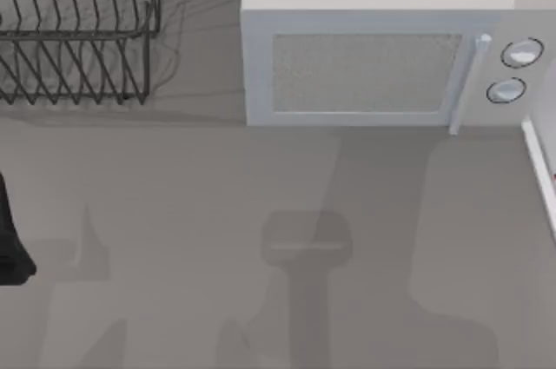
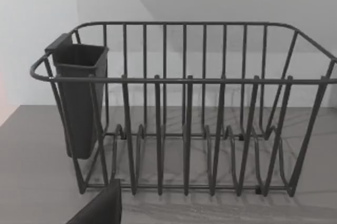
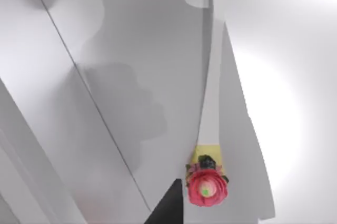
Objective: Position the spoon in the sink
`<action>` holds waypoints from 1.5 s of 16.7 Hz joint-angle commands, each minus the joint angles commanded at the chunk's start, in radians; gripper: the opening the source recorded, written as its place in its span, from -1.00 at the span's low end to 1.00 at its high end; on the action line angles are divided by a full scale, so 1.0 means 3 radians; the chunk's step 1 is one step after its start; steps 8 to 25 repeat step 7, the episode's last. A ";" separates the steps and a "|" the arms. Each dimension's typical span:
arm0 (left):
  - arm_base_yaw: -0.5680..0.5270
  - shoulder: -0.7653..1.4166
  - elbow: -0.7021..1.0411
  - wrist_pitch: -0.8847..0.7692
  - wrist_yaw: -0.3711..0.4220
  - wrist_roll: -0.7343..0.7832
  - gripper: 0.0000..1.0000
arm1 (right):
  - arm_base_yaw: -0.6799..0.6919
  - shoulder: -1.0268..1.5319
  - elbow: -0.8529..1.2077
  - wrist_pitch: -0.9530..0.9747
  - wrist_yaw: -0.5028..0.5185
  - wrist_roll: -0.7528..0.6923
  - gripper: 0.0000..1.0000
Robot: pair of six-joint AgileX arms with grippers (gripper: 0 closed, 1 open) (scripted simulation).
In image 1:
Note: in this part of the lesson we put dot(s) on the microwave oven door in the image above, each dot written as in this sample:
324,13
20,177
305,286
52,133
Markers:
260,74

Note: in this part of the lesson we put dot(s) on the small microwave knob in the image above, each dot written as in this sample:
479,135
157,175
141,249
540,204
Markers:
505,90

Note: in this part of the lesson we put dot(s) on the large microwave knob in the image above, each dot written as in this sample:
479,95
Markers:
521,52

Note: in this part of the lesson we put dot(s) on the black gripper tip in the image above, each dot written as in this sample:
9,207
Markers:
9,252

